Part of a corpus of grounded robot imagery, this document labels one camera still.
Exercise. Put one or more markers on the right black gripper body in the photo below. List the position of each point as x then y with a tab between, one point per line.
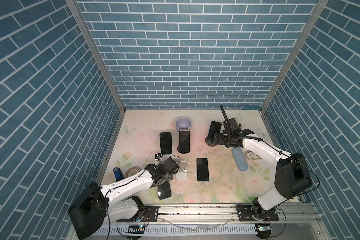
223	139

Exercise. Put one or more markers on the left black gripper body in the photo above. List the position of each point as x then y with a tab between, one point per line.
169	177

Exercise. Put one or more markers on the black phone front stand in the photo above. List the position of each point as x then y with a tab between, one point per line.
164	191

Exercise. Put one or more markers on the white phone stand front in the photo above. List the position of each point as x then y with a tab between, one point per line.
182	174

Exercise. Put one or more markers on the green-edged black phone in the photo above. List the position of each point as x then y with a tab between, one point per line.
202	170

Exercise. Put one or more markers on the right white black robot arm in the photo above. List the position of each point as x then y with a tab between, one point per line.
291	176

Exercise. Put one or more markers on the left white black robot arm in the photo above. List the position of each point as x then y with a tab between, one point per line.
117	201

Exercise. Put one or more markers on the black phone on round stand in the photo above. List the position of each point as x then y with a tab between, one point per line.
215	128

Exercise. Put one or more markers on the black round phone stand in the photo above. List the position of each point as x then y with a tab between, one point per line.
210	141

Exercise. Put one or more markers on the pink-edged black phone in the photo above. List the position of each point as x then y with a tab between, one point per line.
184	142

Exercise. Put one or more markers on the blue glasses case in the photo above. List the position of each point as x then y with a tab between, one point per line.
240	159

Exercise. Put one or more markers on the tape roll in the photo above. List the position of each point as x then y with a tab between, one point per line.
132	171

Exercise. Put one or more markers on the small blue object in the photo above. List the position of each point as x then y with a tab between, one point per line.
118	174

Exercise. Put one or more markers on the lavender ceramic mug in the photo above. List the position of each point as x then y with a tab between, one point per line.
183	124

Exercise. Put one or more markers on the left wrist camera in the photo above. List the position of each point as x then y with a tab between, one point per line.
158	158

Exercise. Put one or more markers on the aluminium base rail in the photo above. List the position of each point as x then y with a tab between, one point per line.
289	221

